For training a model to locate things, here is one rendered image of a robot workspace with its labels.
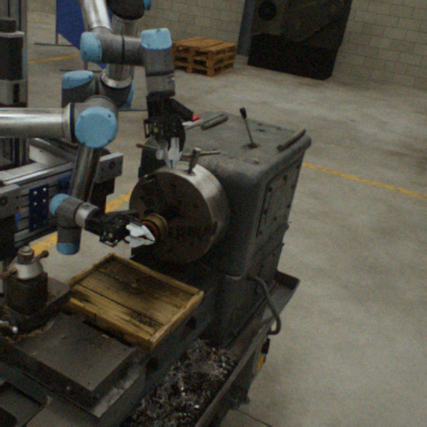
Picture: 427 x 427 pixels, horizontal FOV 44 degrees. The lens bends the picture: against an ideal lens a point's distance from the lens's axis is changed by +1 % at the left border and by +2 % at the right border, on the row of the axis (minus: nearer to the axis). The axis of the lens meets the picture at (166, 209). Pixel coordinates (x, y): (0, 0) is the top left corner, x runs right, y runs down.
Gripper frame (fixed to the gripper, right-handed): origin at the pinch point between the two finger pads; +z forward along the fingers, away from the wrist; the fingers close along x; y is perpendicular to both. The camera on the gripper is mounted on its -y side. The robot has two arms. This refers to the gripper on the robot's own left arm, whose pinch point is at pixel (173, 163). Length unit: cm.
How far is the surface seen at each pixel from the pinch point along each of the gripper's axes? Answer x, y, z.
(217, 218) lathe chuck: 5.0, -14.1, 20.7
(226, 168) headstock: 2.5, -28.1, 9.0
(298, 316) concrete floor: -16, -146, 132
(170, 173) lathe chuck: -8.3, -11.1, 6.1
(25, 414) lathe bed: -13, 55, 46
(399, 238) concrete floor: 15, -303, 140
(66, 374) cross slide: -2, 51, 35
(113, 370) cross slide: 5, 43, 37
